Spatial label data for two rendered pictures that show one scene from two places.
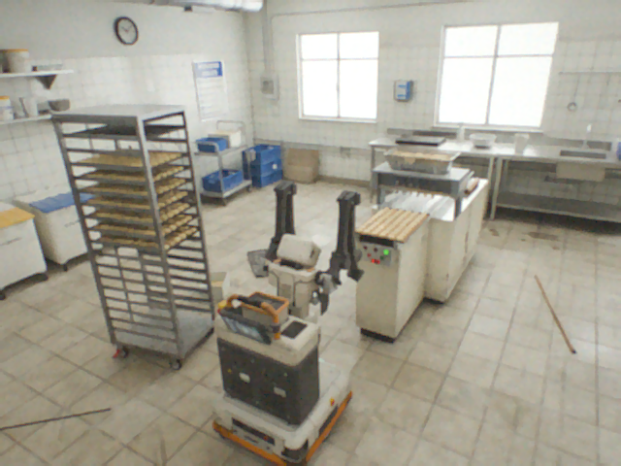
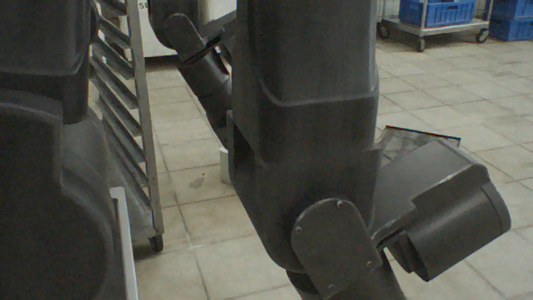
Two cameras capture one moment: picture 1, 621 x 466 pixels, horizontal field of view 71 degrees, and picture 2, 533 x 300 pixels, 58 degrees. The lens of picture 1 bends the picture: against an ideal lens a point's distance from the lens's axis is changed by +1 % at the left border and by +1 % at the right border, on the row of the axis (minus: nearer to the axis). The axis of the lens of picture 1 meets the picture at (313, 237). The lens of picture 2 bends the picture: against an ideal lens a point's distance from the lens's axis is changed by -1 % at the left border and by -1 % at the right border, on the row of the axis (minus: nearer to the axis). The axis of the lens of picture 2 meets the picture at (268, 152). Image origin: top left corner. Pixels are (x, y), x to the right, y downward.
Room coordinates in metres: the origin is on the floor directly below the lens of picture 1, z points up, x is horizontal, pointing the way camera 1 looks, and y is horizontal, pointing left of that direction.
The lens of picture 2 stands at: (2.17, -0.35, 1.12)
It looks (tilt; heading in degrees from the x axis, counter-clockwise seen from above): 27 degrees down; 40
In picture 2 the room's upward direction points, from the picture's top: straight up
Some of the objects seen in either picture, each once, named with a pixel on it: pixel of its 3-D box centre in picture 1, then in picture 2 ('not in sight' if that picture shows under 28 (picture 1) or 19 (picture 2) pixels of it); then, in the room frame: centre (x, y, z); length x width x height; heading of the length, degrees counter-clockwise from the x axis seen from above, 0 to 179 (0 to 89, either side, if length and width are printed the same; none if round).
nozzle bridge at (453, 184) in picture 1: (418, 189); not in sight; (3.55, -0.91, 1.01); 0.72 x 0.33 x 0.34; 58
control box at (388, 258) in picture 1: (376, 253); not in sight; (2.81, -0.45, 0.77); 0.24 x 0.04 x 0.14; 58
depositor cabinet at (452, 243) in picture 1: (430, 233); not in sight; (3.95, -1.16, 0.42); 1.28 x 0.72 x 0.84; 148
